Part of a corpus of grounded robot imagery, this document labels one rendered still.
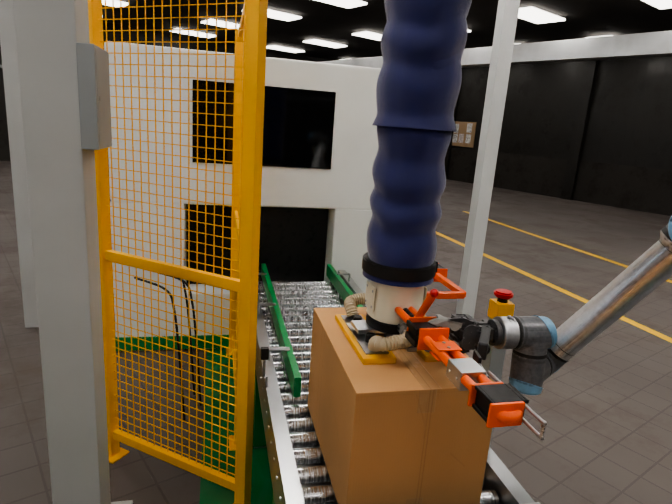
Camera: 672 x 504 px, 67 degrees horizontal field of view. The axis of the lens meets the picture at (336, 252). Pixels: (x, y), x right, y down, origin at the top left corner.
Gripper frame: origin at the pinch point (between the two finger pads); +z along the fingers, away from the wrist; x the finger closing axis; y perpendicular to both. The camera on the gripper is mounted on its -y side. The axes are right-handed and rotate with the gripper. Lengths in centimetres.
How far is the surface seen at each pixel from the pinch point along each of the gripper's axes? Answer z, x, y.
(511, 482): -32, -48, -1
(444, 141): -5, 49, 19
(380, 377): 11.6, -12.8, 2.7
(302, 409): 22, -54, 54
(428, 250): -4.3, 18.6, 18.2
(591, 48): -630, 222, 783
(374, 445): 13.9, -28.2, -4.8
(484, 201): -163, -4, 269
